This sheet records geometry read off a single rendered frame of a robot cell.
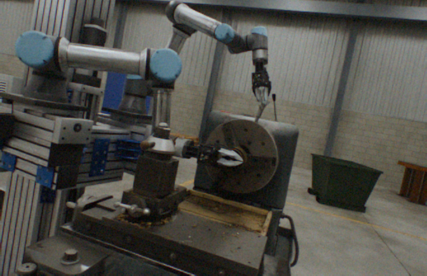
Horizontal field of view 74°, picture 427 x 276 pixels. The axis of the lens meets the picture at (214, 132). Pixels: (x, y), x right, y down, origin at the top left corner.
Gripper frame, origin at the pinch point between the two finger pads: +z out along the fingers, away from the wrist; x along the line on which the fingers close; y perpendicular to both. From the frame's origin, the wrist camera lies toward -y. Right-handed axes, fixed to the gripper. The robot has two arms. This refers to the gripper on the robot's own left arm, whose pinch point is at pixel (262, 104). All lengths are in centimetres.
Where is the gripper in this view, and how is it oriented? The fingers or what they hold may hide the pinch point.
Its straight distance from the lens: 135.6
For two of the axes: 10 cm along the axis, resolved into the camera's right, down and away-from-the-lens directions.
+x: 9.6, -0.4, -2.9
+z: 0.3, 10.0, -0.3
